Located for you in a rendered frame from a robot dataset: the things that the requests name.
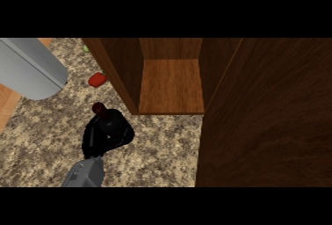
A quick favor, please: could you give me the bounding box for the red pepper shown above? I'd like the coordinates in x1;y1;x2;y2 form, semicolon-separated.
87;71;108;88

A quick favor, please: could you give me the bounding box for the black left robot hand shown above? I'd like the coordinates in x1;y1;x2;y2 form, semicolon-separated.
80;108;136;161

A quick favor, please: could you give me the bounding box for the brown wooden cabinet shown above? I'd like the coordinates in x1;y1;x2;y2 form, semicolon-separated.
80;37;243;116

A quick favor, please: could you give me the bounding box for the dark wooden cabinet door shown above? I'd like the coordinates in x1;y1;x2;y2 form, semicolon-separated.
195;37;332;188

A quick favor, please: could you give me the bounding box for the dark wine bottle red cap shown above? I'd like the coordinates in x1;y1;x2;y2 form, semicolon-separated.
92;101;130;139

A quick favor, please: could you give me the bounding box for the grey rounded appliance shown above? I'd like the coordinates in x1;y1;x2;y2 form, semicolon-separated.
0;37;69;101

